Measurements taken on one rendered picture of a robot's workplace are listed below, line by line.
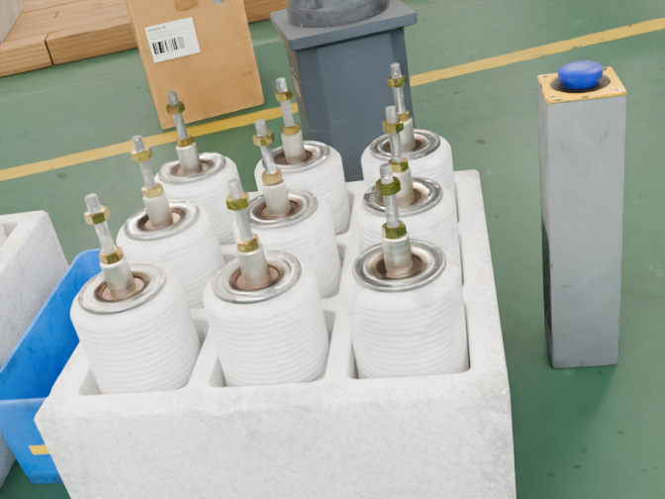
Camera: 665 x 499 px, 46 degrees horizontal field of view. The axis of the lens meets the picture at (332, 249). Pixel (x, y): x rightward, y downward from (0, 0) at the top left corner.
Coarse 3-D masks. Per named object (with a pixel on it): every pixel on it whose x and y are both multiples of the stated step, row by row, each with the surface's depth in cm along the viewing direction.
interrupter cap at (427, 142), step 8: (384, 136) 85; (416, 136) 84; (424, 136) 83; (432, 136) 83; (376, 144) 84; (384, 144) 84; (416, 144) 83; (424, 144) 82; (432, 144) 82; (376, 152) 82; (384, 152) 81; (408, 152) 80; (416, 152) 80; (424, 152) 80; (384, 160) 80; (408, 160) 80
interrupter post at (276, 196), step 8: (264, 184) 73; (280, 184) 73; (264, 192) 73; (272, 192) 73; (280, 192) 73; (272, 200) 73; (280, 200) 73; (288, 200) 74; (272, 208) 74; (280, 208) 73; (288, 208) 74
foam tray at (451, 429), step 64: (256, 192) 96; (64, 384) 68; (192, 384) 65; (320, 384) 63; (384, 384) 62; (448, 384) 60; (64, 448) 66; (128, 448) 66; (192, 448) 65; (256, 448) 64; (320, 448) 63; (384, 448) 63; (448, 448) 62; (512, 448) 62
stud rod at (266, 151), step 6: (258, 120) 70; (264, 120) 70; (258, 126) 70; (264, 126) 70; (258, 132) 70; (264, 132) 70; (264, 150) 71; (270, 150) 71; (264, 156) 72; (270, 156) 72; (264, 162) 72; (270, 162) 72; (270, 168) 72
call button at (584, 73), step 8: (568, 64) 73; (576, 64) 73; (584, 64) 73; (592, 64) 72; (600, 64) 72; (560, 72) 72; (568, 72) 72; (576, 72) 71; (584, 72) 71; (592, 72) 71; (600, 72) 71; (568, 80) 72; (576, 80) 71; (584, 80) 71; (592, 80) 71
